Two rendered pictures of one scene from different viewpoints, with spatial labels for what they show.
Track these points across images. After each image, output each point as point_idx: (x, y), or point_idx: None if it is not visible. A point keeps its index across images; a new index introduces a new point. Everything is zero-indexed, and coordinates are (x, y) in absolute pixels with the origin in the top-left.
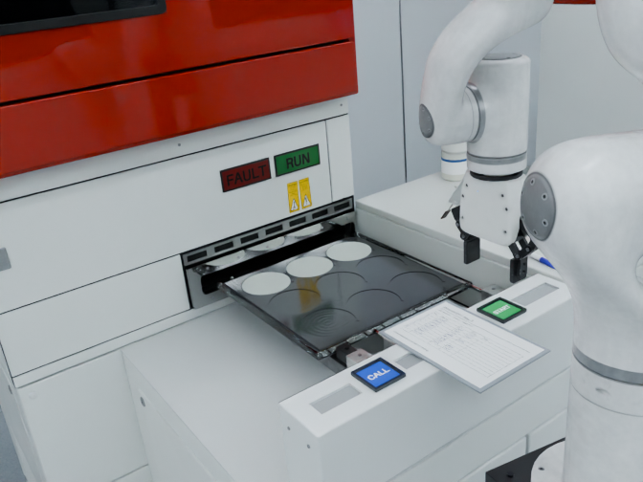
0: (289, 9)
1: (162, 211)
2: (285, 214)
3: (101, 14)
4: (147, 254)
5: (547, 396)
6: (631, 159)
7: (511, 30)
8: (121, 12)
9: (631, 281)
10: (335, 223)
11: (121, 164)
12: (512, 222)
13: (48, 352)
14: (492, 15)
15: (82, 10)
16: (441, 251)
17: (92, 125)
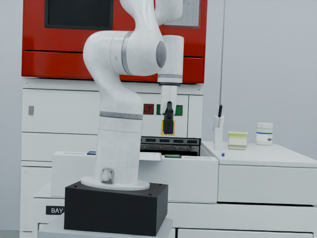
0: None
1: (97, 113)
2: (158, 135)
3: (86, 26)
4: (87, 130)
5: (192, 212)
6: (104, 33)
7: (156, 19)
8: (94, 27)
9: (96, 72)
10: (185, 148)
11: (85, 88)
12: (162, 102)
13: (36, 156)
14: None
15: (80, 24)
16: None
17: (73, 66)
